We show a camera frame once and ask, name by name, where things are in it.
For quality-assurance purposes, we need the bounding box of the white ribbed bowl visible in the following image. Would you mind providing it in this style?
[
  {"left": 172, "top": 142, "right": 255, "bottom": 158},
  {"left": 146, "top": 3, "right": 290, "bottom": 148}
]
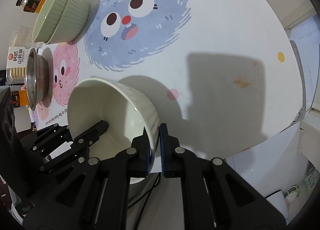
[{"left": 67, "top": 78, "right": 160, "bottom": 185}]

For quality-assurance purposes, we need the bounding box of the large steel bowl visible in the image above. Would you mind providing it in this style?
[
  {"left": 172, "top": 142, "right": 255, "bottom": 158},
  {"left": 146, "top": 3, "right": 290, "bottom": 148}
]
[{"left": 26, "top": 47, "right": 54, "bottom": 111}]

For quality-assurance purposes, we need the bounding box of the clear plastic cracker box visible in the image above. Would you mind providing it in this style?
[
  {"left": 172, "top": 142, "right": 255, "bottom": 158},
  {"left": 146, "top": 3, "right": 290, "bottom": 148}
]
[{"left": 5, "top": 30, "right": 38, "bottom": 87}]

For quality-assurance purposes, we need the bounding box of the cartoon printed tablecloth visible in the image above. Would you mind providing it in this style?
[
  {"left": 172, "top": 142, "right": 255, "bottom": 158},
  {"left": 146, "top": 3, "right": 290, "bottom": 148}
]
[{"left": 30, "top": 0, "right": 308, "bottom": 173}]

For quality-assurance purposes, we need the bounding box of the green ribbed bowl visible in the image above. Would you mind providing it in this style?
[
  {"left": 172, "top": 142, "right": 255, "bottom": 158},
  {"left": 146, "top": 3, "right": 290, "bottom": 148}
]
[
  {"left": 32, "top": 0, "right": 72, "bottom": 43},
  {"left": 44, "top": 0, "right": 91, "bottom": 45}
]

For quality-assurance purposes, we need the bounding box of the clear glass jar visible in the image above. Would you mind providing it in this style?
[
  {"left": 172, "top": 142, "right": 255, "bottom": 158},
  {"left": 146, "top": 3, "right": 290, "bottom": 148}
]
[{"left": 19, "top": 25, "right": 44, "bottom": 49}]

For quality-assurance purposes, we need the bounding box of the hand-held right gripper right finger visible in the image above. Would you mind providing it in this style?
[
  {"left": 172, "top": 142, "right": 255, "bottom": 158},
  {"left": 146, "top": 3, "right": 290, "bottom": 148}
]
[{"left": 159, "top": 123, "right": 287, "bottom": 230}]

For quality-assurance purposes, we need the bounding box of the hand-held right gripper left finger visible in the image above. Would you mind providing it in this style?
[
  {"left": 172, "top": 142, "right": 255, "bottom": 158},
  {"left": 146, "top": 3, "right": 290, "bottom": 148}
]
[{"left": 23, "top": 130, "right": 152, "bottom": 230}]

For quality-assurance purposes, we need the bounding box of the black cable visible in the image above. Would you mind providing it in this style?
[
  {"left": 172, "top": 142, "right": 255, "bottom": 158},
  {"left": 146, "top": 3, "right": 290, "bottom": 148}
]
[{"left": 127, "top": 171, "right": 162, "bottom": 209}]

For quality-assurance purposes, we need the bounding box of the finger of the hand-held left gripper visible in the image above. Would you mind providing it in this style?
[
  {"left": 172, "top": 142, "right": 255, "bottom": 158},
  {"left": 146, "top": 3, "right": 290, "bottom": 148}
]
[
  {"left": 28, "top": 123, "right": 70, "bottom": 153},
  {"left": 39, "top": 119, "right": 109, "bottom": 173}
]

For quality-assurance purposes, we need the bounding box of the orange juice bottle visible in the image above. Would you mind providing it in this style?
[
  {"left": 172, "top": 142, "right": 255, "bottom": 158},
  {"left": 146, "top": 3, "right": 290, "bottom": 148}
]
[
  {"left": 10, "top": 89, "right": 31, "bottom": 109},
  {"left": 16, "top": 0, "right": 50, "bottom": 14}
]

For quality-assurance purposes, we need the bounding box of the white round appliance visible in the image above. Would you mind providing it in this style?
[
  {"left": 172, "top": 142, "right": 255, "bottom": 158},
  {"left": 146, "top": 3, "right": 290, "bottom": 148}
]
[{"left": 264, "top": 184, "right": 301, "bottom": 206}]

